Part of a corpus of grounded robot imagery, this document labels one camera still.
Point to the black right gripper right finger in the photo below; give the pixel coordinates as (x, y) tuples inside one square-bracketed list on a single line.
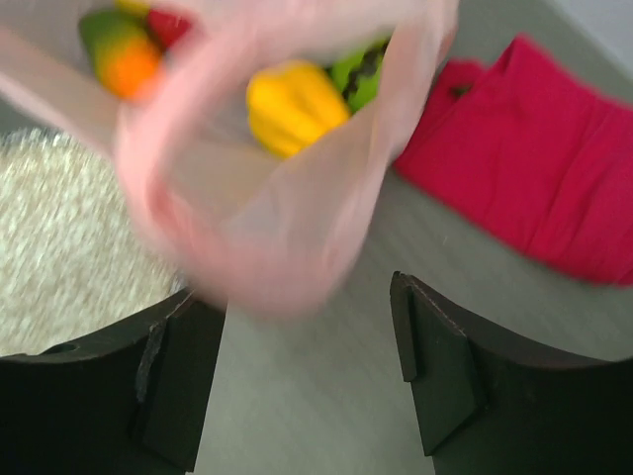
[(491, 401)]

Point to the green orange fake mango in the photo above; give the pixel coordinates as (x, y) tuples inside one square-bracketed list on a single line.
[(123, 56)]

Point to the pink plastic bag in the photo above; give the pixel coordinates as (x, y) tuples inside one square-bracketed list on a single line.
[(274, 238)]

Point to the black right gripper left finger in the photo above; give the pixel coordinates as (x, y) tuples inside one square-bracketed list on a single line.
[(130, 398)]

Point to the round plate of rice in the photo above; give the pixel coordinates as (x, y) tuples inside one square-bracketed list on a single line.
[(70, 260)]

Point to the yellow fake bell pepper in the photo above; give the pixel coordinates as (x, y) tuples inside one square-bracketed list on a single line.
[(292, 105)]

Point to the red folded cloth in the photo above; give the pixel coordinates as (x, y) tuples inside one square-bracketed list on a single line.
[(528, 153)]

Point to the green fake watermelon ball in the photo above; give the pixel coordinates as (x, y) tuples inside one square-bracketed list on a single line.
[(357, 76)]

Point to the red fake dragon fruit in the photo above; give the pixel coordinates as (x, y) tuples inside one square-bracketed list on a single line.
[(166, 27)]

